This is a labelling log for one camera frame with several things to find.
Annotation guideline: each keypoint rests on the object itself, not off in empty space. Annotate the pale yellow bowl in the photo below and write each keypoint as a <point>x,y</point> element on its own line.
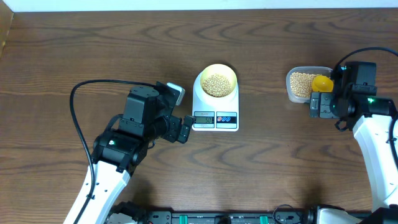
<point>221,69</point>

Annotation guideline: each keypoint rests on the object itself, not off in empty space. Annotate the soybeans pile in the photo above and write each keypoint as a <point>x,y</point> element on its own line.
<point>301,84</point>

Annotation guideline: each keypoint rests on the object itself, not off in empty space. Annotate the clear plastic container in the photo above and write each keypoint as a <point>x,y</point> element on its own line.
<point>325,71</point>

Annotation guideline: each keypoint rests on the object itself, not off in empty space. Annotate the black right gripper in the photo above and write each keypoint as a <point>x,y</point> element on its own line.
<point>324,111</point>

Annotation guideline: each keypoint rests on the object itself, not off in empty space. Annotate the white digital kitchen scale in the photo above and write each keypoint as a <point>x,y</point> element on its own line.
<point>215,113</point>

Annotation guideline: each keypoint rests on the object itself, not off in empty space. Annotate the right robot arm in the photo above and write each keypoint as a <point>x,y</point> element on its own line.
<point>354,105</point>

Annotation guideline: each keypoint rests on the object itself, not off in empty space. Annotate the yellow measuring scoop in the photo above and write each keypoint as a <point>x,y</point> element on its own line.
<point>322,84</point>

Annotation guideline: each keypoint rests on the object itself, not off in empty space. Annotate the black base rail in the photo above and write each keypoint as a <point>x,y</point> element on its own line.
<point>128,212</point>

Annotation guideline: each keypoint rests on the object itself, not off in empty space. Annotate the soybeans in bowl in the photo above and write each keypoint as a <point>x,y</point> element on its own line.
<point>217,86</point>

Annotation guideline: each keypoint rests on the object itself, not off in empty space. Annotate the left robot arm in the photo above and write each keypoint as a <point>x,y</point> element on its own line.
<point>124,144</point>

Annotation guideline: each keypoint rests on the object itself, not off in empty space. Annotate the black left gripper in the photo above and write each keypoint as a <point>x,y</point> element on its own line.
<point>171,134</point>

